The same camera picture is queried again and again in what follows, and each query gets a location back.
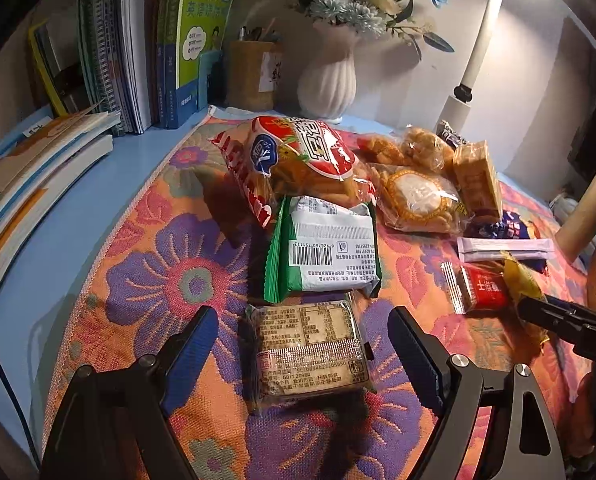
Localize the rectangular cracker packet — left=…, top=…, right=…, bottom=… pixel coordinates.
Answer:
left=452, top=140, right=504, bottom=221

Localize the clear fried snack bag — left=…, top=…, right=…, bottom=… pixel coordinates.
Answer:
left=393, top=125, right=456, bottom=171

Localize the brown pen holder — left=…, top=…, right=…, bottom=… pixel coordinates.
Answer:
left=228, top=40, right=284, bottom=111

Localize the stack of flat books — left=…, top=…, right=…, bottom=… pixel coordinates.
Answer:
left=0, top=107, right=121, bottom=311

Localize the blue shiny snack packet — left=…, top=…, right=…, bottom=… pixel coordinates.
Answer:
left=465, top=210, right=551, bottom=273

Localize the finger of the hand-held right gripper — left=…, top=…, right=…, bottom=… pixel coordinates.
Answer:
left=548, top=295, right=596, bottom=322
left=518, top=297, right=596, bottom=358

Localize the green white snack packet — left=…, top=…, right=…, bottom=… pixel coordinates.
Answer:
left=263, top=195, right=383, bottom=303

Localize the clear square biscuit packet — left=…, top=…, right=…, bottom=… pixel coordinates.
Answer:
left=244, top=299, right=376, bottom=413

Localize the yellow snack packet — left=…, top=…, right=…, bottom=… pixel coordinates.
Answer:
left=500, top=251, right=559, bottom=346

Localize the small red snack packet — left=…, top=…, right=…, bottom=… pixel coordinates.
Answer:
left=440, top=261, right=511, bottom=315

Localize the black cable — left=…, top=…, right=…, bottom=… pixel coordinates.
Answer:
left=0, top=305, right=44, bottom=476

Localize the white pink stick sachet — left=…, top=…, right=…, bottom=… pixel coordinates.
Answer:
left=457, top=236, right=554, bottom=262

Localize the row of upright books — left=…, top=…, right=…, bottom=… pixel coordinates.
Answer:
left=28, top=0, right=239, bottom=136

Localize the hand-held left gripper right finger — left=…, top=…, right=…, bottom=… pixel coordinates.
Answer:
left=387, top=306, right=566, bottom=480

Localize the white desk lamp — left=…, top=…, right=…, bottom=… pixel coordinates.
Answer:
left=437, top=0, right=571, bottom=136

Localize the floral woven mat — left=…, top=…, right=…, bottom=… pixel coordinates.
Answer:
left=43, top=105, right=594, bottom=480

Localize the purple patterned snack packet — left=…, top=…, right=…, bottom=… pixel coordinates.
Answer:
left=437, top=120, right=471, bottom=148

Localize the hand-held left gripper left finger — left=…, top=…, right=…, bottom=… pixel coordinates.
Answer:
left=40, top=305, right=221, bottom=480

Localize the large red white snack bag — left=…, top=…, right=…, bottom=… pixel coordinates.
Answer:
left=212, top=115, right=376, bottom=228

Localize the round cookie packet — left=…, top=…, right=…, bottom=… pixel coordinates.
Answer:
left=370, top=162, right=471, bottom=233

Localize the beige thermos bottle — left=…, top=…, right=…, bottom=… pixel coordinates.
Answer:
left=555, top=162, right=596, bottom=263

